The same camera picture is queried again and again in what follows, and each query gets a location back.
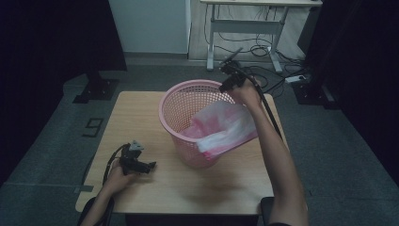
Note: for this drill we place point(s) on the white desk frame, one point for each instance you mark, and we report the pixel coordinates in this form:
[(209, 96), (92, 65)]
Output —
[(247, 26)]

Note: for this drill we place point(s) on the black stand base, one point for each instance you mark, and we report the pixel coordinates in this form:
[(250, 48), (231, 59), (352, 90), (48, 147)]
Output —
[(98, 89), (313, 94)]

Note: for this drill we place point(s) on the pink plastic mesh basket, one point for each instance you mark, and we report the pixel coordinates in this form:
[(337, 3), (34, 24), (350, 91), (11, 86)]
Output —
[(182, 106)]

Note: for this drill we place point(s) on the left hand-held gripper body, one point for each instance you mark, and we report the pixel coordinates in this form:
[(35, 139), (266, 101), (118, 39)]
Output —
[(130, 158)]

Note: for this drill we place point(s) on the pink and white plastic bag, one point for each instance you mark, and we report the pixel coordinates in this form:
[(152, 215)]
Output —
[(226, 128)]

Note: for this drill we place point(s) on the white power strip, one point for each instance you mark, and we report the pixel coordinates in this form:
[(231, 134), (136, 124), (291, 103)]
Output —
[(295, 79)]

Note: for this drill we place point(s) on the person's right hand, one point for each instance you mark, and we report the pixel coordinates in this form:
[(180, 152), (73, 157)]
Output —
[(247, 92)]

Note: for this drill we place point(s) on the person's left hand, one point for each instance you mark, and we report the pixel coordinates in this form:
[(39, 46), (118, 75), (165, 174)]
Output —
[(117, 182)]

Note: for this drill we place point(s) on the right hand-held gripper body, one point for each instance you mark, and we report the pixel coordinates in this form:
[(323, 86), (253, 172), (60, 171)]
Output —
[(233, 73)]

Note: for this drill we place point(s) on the grey floor tape strip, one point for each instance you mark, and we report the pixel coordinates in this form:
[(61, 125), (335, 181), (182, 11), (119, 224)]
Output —
[(83, 189)]

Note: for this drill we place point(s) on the white cabinet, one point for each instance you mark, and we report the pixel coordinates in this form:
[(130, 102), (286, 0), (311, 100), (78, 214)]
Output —
[(150, 25)]

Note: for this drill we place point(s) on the dark curtain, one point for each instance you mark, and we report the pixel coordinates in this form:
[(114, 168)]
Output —
[(47, 62), (363, 62)]

